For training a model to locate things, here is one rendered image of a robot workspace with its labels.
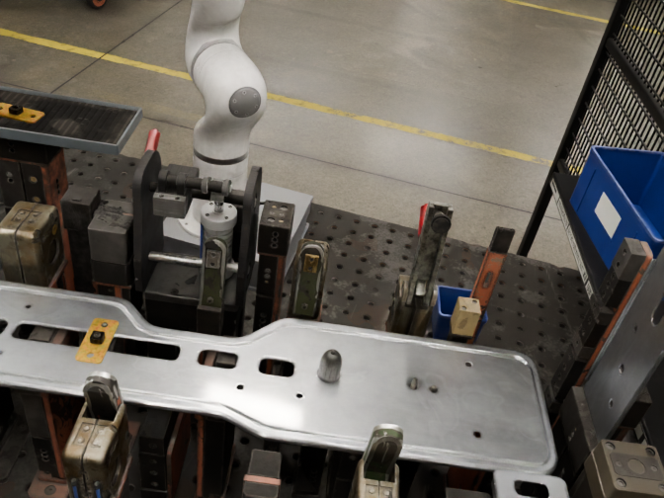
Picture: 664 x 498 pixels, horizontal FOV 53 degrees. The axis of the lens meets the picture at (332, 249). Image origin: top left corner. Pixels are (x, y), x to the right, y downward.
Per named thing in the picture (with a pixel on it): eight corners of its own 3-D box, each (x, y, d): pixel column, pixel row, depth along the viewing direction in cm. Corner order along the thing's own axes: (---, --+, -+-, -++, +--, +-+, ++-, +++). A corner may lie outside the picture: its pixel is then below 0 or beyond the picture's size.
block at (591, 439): (523, 555, 112) (589, 451, 93) (513, 491, 121) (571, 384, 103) (540, 558, 112) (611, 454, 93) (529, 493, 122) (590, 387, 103)
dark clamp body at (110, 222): (90, 393, 126) (66, 234, 102) (113, 343, 136) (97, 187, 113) (146, 401, 126) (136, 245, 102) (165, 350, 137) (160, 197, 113)
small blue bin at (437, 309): (429, 343, 148) (439, 314, 142) (427, 312, 156) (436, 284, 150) (477, 350, 148) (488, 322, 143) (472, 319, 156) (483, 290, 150)
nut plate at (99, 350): (101, 364, 94) (100, 359, 93) (73, 360, 94) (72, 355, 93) (120, 322, 100) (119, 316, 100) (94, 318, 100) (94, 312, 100)
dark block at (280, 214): (244, 393, 130) (258, 222, 104) (250, 367, 136) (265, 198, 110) (270, 397, 130) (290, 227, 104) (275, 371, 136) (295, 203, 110)
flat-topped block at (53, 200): (24, 317, 138) (-18, 124, 110) (40, 291, 144) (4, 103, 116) (72, 324, 138) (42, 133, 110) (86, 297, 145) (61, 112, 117)
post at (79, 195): (83, 367, 130) (57, 199, 105) (92, 348, 134) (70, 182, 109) (109, 370, 130) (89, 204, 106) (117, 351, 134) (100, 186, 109)
